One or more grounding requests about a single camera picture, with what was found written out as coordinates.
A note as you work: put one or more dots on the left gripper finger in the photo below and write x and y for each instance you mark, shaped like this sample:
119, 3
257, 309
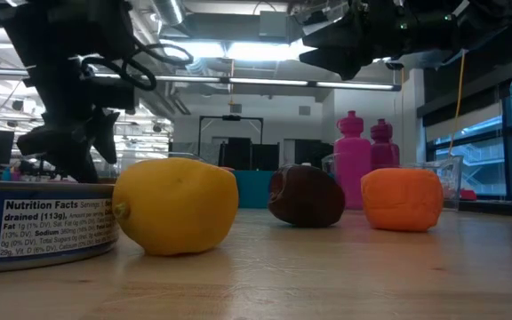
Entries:
65, 149
106, 133

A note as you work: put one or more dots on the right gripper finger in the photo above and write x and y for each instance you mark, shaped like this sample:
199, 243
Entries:
340, 60
340, 29

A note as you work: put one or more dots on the magenta plastic bottle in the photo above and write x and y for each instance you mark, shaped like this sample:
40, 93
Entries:
382, 151

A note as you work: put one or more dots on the pink plastic bottle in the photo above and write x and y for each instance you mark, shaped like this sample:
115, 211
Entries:
352, 169

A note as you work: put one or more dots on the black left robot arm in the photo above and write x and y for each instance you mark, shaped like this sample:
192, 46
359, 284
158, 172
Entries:
60, 26

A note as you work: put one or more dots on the long ceiling light bar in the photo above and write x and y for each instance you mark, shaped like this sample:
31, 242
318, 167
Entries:
265, 82

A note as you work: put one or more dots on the clear plastic container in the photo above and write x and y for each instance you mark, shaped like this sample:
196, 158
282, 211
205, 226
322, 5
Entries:
451, 182
185, 155

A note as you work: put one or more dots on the blue label tin can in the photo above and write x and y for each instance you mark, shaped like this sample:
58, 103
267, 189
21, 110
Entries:
38, 231

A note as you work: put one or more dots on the yellow toy lemon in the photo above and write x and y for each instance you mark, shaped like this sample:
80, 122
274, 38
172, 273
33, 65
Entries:
176, 209

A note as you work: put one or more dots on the dark maroon toy fruit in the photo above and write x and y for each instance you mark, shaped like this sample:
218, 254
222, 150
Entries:
305, 197

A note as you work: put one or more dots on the blocky orange toy fruit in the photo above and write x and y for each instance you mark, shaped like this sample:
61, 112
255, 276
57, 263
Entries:
400, 200

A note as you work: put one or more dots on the teal plastic bin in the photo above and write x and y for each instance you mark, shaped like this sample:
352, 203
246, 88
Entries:
253, 189

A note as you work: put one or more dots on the small red box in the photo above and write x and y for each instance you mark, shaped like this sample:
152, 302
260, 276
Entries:
468, 194

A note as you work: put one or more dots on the small wall sign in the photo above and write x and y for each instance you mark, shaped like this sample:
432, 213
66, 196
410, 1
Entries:
235, 108

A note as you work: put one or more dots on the black metal stand frame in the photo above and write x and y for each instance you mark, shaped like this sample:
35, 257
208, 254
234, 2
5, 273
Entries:
231, 117

